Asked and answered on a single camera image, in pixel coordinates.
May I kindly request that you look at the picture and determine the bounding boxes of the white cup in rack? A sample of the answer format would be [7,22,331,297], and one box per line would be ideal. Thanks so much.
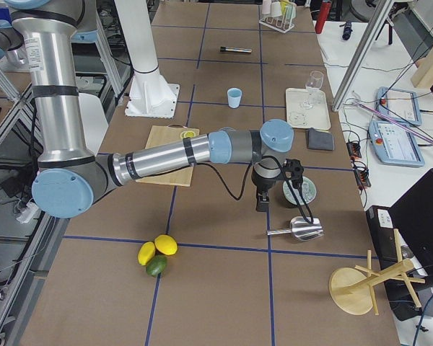
[261,0,282,17]

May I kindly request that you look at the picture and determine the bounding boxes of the black laptop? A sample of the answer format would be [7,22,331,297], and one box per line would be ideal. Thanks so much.
[366,167,433,289]

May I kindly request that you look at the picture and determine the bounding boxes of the yellow lemon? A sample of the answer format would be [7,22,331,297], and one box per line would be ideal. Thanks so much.
[137,241,156,266]
[154,234,178,256]

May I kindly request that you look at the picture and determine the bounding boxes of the cream bear tray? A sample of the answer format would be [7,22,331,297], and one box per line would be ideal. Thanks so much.
[285,88,331,131]

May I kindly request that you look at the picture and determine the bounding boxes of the blue teach pendant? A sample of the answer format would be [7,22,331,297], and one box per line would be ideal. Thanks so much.
[376,86,422,126]
[368,120,425,167]

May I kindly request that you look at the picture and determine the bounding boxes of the clear wine glass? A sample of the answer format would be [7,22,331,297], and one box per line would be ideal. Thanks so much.
[300,71,324,110]

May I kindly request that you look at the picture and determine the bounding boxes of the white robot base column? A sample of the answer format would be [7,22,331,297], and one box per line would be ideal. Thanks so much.
[115,0,180,119]

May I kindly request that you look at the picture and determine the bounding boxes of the aluminium frame post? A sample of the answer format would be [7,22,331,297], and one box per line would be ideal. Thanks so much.
[332,0,395,112]

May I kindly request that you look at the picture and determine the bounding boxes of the green lime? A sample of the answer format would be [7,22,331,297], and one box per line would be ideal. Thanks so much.
[146,254,167,277]

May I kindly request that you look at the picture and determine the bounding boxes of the wooden mug tree stand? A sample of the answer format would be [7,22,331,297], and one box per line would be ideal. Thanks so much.
[328,228,427,316]

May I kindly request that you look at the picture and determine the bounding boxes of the white chair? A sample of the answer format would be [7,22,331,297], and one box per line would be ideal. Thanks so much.
[79,93,108,155]

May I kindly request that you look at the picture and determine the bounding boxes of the steel ice scoop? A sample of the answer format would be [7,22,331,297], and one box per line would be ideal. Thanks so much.
[266,216,324,241]

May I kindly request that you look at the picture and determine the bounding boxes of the yellow cup in rack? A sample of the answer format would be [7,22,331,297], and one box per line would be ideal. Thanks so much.
[280,0,291,18]

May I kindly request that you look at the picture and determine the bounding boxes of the white wire cup rack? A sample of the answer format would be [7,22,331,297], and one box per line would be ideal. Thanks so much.
[259,13,295,33]

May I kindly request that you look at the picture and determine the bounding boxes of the blue teach pendant near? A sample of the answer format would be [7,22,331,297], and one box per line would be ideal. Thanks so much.
[368,120,425,167]

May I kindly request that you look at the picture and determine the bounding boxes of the steel muddler with black cap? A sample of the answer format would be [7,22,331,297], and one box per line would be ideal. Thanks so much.
[219,46,253,54]

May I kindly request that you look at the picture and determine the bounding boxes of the lemon slices on board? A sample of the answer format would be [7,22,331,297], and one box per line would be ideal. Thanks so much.
[180,130,197,139]

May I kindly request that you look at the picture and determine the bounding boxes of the green cup in rack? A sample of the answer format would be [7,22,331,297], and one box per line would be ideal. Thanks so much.
[285,2,297,22]

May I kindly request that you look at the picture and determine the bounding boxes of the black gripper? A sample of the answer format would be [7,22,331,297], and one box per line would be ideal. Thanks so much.
[251,157,304,212]

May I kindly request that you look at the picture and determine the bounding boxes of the blue teach pendant far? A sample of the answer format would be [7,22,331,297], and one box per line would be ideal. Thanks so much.
[376,86,422,126]

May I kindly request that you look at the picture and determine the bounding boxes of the green bowl of ice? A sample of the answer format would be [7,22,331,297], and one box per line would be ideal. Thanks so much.
[282,177,317,207]

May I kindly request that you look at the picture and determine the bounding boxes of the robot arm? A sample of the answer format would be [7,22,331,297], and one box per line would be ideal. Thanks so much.
[7,1,294,218]

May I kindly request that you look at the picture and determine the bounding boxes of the wooden cutting board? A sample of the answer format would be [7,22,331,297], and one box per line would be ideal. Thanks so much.
[136,125,200,187]

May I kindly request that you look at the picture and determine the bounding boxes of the light blue cup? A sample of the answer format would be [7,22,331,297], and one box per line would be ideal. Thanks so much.
[227,87,242,109]

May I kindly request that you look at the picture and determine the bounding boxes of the red cylinder bottle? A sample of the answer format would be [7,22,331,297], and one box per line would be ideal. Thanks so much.
[315,0,331,34]

